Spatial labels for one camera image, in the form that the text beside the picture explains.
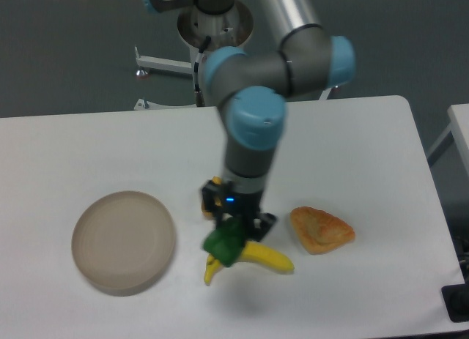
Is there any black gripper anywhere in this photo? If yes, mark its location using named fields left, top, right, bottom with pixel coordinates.
left=215, top=181, right=278, bottom=242

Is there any green toy pepper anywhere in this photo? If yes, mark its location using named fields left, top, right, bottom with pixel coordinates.
left=202, top=217, right=246, bottom=267

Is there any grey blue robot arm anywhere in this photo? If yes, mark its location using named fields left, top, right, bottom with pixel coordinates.
left=143, top=0, right=355, bottom=242

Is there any yellow toy pepper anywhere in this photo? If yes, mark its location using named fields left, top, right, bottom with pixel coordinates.
left=201, top=176, right=222, bottom=220

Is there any beige round plate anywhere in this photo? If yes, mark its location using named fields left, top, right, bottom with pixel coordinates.
left=71, top=191, right=177, bottom=297

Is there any yellow toy banana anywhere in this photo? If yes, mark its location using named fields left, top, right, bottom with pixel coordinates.
left=203, top=242, right=295, bottom=286

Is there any orange toy pastry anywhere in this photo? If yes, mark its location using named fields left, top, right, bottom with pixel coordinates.
left=289, top=206, right=355, bottom=255

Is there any black device at table edge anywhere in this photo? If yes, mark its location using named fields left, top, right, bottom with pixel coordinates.
left=441, top=283, right=468, bottom=323

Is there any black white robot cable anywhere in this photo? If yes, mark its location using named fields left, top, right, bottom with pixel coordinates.
left=193, top=34, right=212, bottom=108

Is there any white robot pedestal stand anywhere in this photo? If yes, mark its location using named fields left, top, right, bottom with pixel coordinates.
left=135, top=0, right=355, bottom=108

